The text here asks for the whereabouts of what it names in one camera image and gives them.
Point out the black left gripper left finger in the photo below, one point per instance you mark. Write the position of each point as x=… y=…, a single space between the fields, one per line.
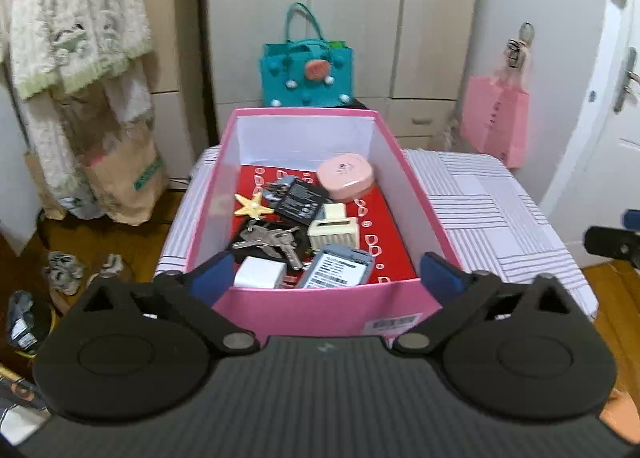
x=192 y=296

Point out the grey white sneaker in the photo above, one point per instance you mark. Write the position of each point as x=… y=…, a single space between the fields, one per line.
x=64 y=272

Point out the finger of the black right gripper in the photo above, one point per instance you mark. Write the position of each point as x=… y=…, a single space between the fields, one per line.
x=632 y=219
x=607 y=242

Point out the cream knitted cardigan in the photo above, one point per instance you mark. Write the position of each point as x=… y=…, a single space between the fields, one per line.
x=73 y=43

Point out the teal felt handbag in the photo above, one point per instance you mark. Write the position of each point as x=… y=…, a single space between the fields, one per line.
x=310 y=72

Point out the white charger plug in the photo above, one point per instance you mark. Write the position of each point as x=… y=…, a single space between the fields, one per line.
x=258 y=273

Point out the yellow starfish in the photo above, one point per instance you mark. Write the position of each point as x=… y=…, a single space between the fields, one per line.
x=252 y=207

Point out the pink paper shopping bag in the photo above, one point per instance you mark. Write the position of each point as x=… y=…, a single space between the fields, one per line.
x=494 y=120

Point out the pink cardboard box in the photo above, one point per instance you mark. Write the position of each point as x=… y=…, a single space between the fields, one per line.
x=301 y=139

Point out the striped white tablecloth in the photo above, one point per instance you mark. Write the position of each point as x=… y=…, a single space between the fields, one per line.
x=486 y=214

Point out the black phone battery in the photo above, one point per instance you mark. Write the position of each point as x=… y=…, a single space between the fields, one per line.
x=301 y=202

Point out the cream hair claw clip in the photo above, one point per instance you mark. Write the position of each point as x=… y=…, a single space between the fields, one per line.
x=335 y=227

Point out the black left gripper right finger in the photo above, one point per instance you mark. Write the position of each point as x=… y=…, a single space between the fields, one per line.
x=460 y=296

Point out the white door with handle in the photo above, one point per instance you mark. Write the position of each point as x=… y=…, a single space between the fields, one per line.
x=598 y=177

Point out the yellow bin with bag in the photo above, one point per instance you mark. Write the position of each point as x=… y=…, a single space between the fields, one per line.
x=29 y=321

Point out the grey case with purple item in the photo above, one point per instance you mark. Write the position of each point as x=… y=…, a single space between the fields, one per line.
x=274 y=192

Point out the black suitcase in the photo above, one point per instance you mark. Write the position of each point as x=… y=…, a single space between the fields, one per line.
x=356 y=104

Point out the brown paper bag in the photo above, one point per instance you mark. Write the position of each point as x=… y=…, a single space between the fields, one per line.
x=122 y=180

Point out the silver key bunch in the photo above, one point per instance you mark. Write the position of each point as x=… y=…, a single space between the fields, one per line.
x=272 y=243

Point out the grey portable wifi router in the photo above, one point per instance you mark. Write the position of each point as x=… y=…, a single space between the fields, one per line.
x=337 y=266

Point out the pink round compact case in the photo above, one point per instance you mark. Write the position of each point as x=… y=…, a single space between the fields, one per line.
x=346 y=177

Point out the beige wardrobe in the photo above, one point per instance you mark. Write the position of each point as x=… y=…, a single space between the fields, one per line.
x=409 y=58

